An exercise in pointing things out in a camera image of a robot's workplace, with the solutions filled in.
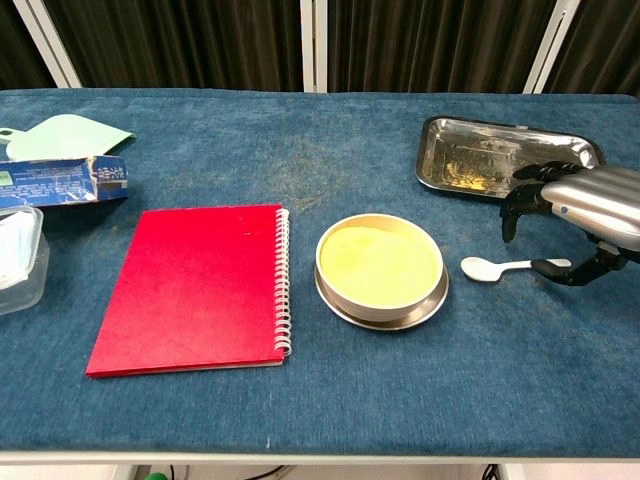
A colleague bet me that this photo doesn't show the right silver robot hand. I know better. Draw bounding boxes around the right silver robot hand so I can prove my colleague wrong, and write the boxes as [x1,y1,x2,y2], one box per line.
[500,160,640,289]

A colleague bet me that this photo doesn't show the white plastic spoon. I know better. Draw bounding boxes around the white plastic spoon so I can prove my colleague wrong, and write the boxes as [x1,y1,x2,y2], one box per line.
[460,256,572,280]

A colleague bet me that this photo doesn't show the yellow powder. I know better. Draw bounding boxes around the yellow powder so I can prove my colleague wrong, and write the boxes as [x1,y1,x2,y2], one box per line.
[319,219,444,307]

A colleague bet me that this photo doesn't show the rectangular metal tray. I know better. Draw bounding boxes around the rectangular metal tray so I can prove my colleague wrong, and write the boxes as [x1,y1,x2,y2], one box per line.
[415,116,606,201]

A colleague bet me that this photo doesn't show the yellow metal-rimmed bowl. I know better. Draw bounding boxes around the yellow metal-rimmed bowl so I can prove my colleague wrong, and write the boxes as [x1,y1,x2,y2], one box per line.
[313,212,450,331]

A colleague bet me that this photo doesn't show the clear plastic food container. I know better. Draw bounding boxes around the clear plastic food container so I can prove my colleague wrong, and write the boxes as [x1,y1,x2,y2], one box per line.
[0,204,51,317]

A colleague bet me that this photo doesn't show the black pleated curtain panel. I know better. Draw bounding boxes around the black pleated curtain panel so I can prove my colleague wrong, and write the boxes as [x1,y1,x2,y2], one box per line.
[0,0,55,91]
[42,0,304,93]
[547,0,640,97]
[327,0,557,94]

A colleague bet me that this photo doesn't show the blue table cloth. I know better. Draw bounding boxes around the blue table cloth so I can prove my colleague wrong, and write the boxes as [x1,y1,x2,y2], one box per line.
[0,88,640,457]

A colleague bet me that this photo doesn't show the red spiral notebook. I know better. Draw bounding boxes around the red spiral notebook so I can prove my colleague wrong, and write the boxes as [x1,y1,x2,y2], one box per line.
[84,203,292,379]

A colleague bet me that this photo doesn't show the mint green plastic dustpan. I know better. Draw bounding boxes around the mint green plastic dustpan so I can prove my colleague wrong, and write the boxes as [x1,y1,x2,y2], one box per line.
[0,114,137,162]

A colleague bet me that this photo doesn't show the blue cracker box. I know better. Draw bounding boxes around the blue cracker box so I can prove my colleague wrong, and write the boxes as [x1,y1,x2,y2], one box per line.
[0,154,130,209]

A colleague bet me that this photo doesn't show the white aluminium partition post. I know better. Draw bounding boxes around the white aluminium partition post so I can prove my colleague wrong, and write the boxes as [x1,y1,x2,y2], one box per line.
[12,0,84,90]
[522,0,584,95]
[299,0,330,94]

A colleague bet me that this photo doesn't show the white table frame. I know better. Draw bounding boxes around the white table frame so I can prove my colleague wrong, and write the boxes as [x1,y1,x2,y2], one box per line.
[0,447,640,480]

